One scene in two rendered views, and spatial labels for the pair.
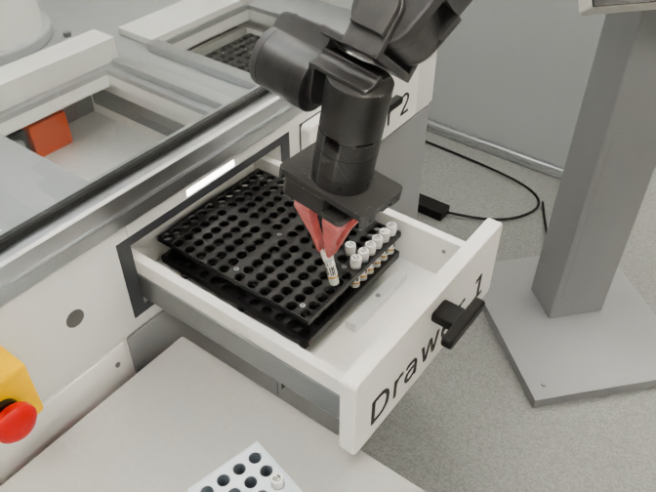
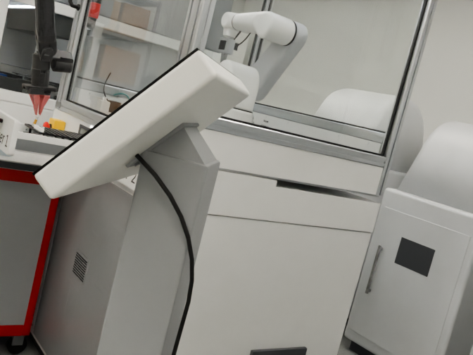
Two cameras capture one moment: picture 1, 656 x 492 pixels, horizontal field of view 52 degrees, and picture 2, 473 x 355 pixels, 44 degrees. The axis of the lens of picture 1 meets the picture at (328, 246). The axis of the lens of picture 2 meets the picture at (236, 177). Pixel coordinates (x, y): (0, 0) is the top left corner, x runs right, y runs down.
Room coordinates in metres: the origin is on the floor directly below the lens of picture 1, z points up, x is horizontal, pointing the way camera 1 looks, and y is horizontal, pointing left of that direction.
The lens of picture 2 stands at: (1.76, -1.69, 1.13)
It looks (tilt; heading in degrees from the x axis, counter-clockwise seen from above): 7 degrees down; 106
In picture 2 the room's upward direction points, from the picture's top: 14 degrees clockwise
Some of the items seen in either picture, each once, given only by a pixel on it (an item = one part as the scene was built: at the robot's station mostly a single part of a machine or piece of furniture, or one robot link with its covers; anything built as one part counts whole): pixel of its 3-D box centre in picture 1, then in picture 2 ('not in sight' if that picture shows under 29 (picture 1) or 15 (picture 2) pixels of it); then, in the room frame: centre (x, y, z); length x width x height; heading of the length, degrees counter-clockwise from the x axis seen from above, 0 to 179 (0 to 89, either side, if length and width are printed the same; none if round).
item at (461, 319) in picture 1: (452, 317); not in sight; (0.47, -0.13, 0.91); 0.07 x 0.04 x 0.01; 143
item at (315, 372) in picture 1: (274, 255); (64, 144); (0.61, 0.06, 0.86); 0.40 x 0.26 x 0.06; 53
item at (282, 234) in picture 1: (280, 255); (62, 141); (0.61, 0.06, 0.87); 0.22 x 0.18 x 0.06; 53
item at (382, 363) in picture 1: (427, 327); (3, 130); (0.49, -0.10, 0.87); 0.29 x 0.02 x 0.11; 143
